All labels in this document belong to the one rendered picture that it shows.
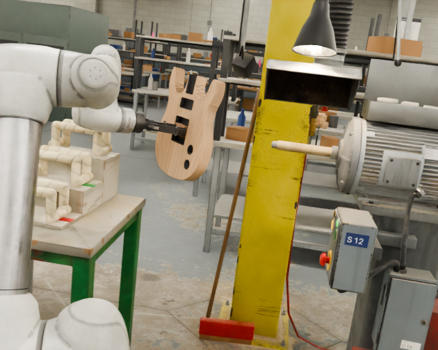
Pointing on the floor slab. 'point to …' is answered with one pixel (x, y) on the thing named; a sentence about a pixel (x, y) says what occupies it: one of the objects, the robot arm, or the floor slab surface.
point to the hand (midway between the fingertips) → (179, 130)
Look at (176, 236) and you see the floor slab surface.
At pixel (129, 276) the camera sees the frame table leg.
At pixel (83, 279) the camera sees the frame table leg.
